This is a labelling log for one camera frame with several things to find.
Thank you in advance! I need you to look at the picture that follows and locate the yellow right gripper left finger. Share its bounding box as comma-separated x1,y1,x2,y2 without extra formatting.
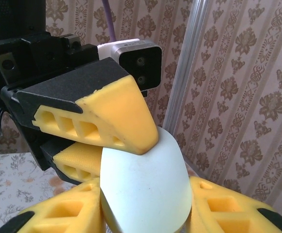
0,177,107,233

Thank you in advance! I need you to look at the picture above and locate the pale green lid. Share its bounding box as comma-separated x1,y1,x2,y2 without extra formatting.
99,126,193,233

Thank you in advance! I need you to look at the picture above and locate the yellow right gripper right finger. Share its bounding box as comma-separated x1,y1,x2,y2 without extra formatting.
186,176,282,233

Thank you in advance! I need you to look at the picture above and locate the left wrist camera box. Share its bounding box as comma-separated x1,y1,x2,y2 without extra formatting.
96,38,163,98

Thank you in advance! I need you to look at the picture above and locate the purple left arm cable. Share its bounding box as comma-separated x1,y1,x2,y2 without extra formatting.
101,0,119,42

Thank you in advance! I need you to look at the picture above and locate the aluminium corner post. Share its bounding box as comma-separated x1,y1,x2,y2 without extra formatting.
162,0,210,136

